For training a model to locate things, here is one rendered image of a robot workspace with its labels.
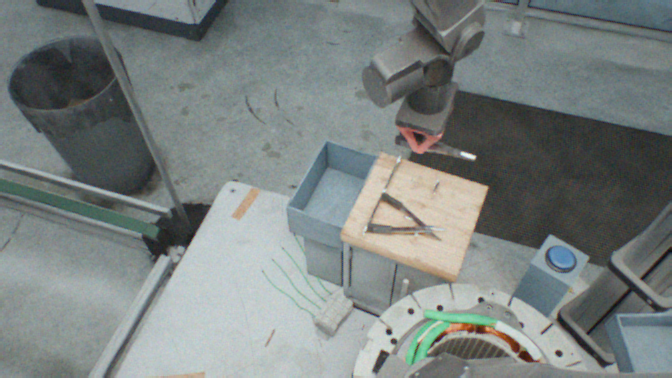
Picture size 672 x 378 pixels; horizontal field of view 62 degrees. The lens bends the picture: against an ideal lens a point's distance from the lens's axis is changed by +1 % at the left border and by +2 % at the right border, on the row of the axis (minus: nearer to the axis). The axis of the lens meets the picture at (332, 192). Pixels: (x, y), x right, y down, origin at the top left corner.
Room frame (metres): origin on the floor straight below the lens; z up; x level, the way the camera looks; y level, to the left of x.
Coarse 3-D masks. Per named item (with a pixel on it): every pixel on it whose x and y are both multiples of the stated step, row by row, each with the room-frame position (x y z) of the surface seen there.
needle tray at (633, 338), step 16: (624, 320) 0.32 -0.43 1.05; (640, 320) 0.32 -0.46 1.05; (656, 320) 0.32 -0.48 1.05; (608, 336) 0.30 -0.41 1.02; (624, 336) 0.29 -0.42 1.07; (640, 336) 0.30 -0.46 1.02; (656, 336) 0.30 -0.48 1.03; (624, 352) 0.27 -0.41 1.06; (640, 352) 0.28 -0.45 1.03; (656, 352) 0.28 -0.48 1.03; (624, 368) 0.25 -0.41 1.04; (640, 368) 0.25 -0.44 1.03; (656, 368) 0.25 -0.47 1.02
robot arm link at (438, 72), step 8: (432, 64) 0.54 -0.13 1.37; (440, 64) 0.54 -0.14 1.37; (448, 64) 0.54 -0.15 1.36; (424, 72) 0.54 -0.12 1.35; (432, 72) 0.54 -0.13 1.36; (440, 72) 0.54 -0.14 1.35; (448, 72) 0.54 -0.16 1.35; (424, 80) 0.54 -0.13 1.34; (432, 80) 0.54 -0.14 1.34; (440, 80) 0.54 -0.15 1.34; (448, 80) 0.54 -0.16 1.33
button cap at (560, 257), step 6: (558, 246) 0.45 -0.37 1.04; (552, 252) 0.44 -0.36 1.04; (558, 252) 0.44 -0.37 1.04; (564, 252) 0.44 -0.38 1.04; (570, 252) 0.44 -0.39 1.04; (552, 258) 0.43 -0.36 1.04; (558, 258) 0.43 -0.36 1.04; (564, 258) 0.43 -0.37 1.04; (570, 258) 0.43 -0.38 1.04; (552, 264) 0.42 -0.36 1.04; (558, 264) 0.42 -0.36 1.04; (564, 264) 0.42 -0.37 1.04; (570, 264) 0.42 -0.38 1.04
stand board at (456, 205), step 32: (384, 160) 0.63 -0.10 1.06; (416, 192) 0.55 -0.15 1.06; (448, 192) 0.55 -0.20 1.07; (480, 192) 0.55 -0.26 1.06; (352, 224) 0.49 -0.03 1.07; (384, 224) 0.49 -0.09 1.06; (416, 224) 0.49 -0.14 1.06; (448, 224) 0.48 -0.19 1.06; (416, 256) 0.43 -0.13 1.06; (448, 256) 0.42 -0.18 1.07
